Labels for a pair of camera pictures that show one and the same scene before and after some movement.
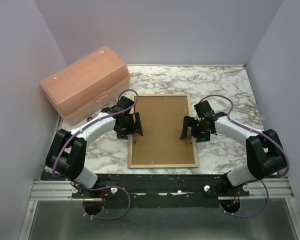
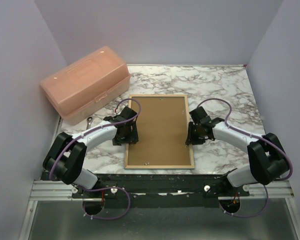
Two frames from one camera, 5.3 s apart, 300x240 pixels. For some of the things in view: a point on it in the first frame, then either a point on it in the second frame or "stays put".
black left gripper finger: (138, 124) to (134, 133)
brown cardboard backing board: (161, 118) stays put
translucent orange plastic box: (85, 89) stays put
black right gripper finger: (188, 121) to (190, 135)
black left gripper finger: (122, 135) to (118, 142)
